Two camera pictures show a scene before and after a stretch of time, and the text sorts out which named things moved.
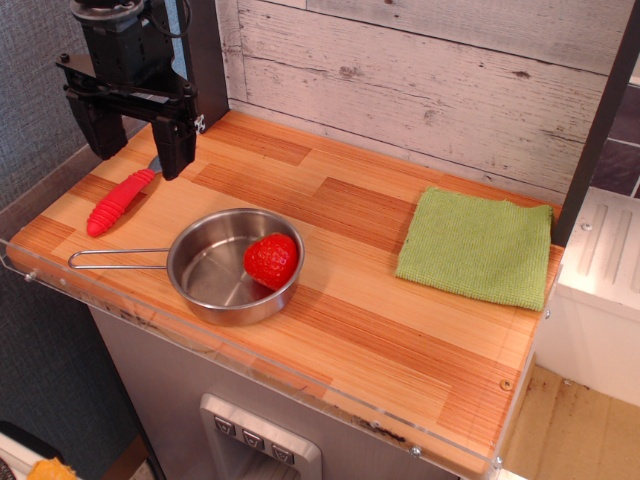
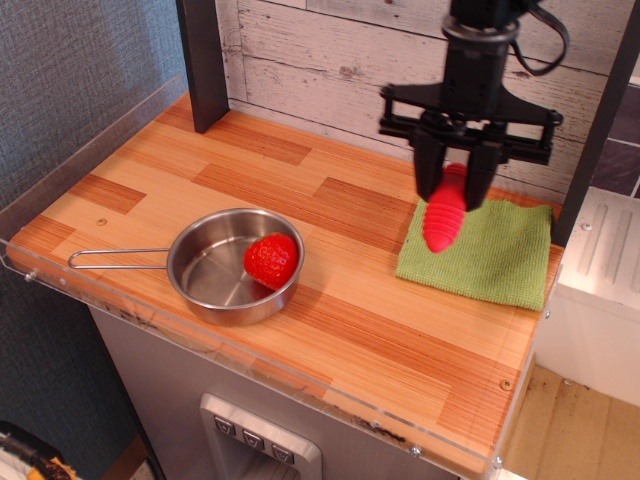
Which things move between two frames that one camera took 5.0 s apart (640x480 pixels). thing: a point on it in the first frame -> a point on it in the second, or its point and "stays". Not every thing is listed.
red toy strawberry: (272, 259) stays
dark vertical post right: (617, 79) stays
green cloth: (478, 246) stays
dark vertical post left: (205, 61) stays
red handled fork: (118, 197) -> (444, 212)
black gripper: (132, 66) -> (472, 104)
